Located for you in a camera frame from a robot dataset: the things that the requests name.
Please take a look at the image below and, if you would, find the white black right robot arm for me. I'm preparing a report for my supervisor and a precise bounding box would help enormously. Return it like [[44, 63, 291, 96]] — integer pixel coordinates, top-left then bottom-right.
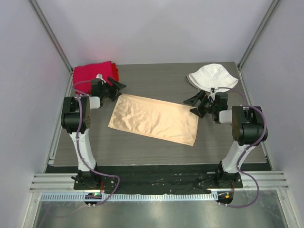
[[183, 88, 268, 188]]

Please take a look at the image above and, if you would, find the aluminium frame rail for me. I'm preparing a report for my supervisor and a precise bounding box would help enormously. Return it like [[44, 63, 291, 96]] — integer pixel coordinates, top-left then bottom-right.
[[29, 171, 290, 192]]

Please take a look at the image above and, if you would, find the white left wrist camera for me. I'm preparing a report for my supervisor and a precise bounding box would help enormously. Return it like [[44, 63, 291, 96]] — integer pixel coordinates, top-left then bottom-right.
[[96, 74, 105, 82]]

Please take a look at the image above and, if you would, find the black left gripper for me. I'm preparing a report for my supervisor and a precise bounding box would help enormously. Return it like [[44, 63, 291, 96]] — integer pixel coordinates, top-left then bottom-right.
[[101, 77, 125, 102]]

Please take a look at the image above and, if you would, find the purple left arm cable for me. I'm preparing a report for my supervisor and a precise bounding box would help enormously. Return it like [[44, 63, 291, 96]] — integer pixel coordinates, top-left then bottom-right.
[[71, 80, 121, 209]]

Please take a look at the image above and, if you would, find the beige satin napkin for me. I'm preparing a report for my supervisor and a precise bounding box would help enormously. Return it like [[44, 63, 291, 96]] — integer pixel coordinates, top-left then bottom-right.
[[108, 94, 199, 146]]

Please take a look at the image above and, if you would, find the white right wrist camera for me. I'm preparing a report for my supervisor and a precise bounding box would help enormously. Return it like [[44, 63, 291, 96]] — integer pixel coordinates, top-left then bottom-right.
[[210, 87, 219, 94]]

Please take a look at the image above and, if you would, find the white bucket hat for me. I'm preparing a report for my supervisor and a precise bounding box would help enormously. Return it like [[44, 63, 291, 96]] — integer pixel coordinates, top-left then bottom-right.
[[186, 63, 238, 92]]

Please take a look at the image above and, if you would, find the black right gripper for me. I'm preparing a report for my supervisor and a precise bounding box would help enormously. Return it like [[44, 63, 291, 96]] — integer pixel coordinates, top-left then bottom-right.
[[184, 90, 218, 118]]

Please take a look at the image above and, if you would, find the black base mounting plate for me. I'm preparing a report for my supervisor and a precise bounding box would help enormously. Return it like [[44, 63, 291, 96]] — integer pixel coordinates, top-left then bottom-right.
[[45, 163, 245, 194]]

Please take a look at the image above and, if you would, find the red folded cloth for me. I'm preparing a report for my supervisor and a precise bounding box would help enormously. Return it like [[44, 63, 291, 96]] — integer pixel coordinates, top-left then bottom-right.
[[73, 61, 119, 94]]

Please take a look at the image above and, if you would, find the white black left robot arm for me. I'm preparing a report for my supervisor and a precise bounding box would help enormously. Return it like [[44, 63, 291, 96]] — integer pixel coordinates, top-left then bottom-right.
[[61, 74, 126, 190]]

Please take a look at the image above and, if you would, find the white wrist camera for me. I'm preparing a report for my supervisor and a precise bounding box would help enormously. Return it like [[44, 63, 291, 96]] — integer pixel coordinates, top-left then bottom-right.
[[96, 74, 105, 82], [210, 87, 219, 94]]

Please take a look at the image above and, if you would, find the white slotted cable duct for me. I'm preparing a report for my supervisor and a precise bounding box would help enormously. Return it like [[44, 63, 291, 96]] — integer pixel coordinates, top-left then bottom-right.
[[40, 192, 218, 202]]

